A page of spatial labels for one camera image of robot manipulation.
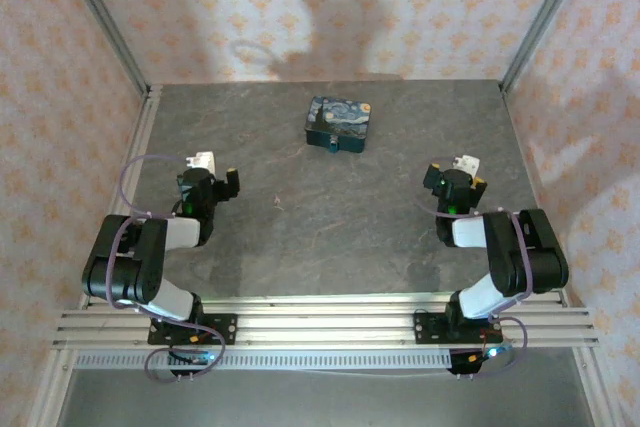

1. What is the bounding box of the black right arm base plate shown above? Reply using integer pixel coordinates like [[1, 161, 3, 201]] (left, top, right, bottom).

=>
[[413, 311, 503, 346]]

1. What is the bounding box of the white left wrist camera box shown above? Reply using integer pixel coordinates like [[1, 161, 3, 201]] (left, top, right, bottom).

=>
[[183, 150, 218, 173]]

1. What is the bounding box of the aluminium frame post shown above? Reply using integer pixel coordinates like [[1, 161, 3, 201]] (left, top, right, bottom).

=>
[[53, 0, 151, 96], [499, 0, 596, 93]]

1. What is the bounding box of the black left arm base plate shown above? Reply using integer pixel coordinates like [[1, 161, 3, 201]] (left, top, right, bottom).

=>
[[148, 314, 238, 347]]

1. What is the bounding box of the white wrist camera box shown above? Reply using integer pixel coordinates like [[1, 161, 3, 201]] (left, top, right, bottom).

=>
[[183, 150, 218, 173], [449, 154, 481, 176]]

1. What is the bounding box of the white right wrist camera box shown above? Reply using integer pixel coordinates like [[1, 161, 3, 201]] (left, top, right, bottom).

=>
[[449, 154, 481, 176]]

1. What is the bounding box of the starry night tin box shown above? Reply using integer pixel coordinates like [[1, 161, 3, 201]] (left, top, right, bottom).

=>
[[303, 95, 374, 156]]

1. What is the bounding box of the black controller board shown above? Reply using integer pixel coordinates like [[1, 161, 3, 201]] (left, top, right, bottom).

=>
[[167, 345, 217, 379], [446, 344, 514, 378]]

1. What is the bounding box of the aluminium mounting rail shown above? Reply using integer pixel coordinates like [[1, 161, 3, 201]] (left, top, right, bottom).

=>
[[52, 291, 600, 351]]

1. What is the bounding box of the aluminium side rail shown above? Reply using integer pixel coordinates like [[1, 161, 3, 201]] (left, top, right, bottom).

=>
[[29, 85, 164, 427]]

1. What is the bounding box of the slotted grey cable duct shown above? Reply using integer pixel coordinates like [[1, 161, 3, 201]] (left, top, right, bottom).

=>
[[74, 349, 454, 372]]

